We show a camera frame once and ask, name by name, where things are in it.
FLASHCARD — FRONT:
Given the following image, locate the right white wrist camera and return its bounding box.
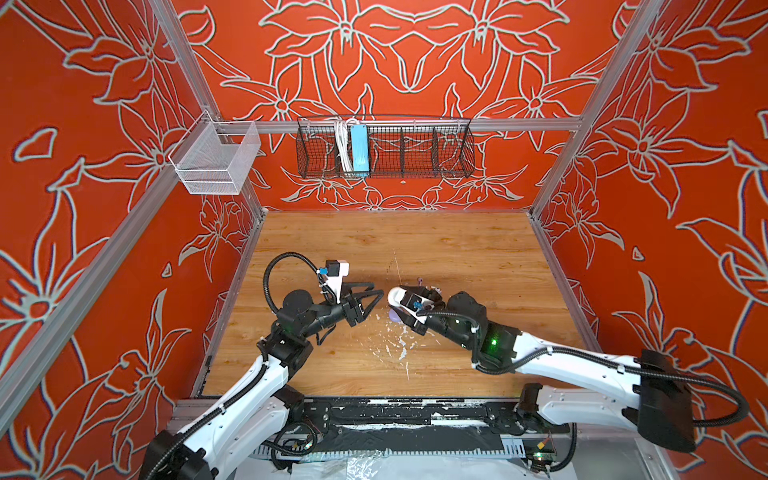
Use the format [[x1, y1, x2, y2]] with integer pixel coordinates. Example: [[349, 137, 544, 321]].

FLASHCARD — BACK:
[[402, 287, 435, 325]]

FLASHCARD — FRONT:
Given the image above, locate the black wire wall basket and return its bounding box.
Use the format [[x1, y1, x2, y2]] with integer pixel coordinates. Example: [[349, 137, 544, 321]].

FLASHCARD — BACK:
[[296, 115, 477, 180]]

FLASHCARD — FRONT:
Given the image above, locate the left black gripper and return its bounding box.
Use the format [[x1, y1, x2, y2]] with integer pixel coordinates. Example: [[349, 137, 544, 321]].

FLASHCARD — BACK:
[[300, 281, 382, 341]]

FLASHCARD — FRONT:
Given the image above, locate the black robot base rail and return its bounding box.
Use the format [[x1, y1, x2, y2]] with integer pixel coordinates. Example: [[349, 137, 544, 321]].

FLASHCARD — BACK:
[[263, 395, 571, 463]]

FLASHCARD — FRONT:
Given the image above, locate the white round charging case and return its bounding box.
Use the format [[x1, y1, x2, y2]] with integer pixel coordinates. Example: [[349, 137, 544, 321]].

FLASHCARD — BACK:
[[387, 287, 407, 308]]

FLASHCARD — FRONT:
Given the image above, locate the light blue power strip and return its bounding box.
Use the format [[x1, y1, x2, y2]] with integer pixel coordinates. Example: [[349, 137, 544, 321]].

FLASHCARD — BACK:
[[350, 123, 370, 177]]

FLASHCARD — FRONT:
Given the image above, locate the white coiled cable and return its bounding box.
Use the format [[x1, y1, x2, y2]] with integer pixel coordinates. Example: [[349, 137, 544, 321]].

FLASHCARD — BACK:
[[333, 118, 355, 174]]

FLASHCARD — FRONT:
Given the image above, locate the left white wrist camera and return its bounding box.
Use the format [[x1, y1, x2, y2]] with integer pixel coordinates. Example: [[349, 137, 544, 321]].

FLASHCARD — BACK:
[[317, 260, 349, 304]]

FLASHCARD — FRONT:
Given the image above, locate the clear plastic wall bin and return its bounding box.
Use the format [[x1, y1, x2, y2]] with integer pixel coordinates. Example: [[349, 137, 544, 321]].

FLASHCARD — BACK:
[[169, 112, 261, 195]]

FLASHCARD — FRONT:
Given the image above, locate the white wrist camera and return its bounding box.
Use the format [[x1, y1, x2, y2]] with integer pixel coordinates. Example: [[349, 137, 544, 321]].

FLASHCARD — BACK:
[[317, 260, 349, 304], [402, 287, 435, 325]]

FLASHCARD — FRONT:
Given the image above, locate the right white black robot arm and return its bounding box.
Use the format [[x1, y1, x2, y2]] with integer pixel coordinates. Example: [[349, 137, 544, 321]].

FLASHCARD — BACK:
[[387, 286, 749, 453]]

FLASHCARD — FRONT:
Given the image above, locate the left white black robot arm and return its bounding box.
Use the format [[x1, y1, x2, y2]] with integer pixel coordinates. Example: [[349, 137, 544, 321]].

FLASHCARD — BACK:
[[139, 252, 385, 479]]

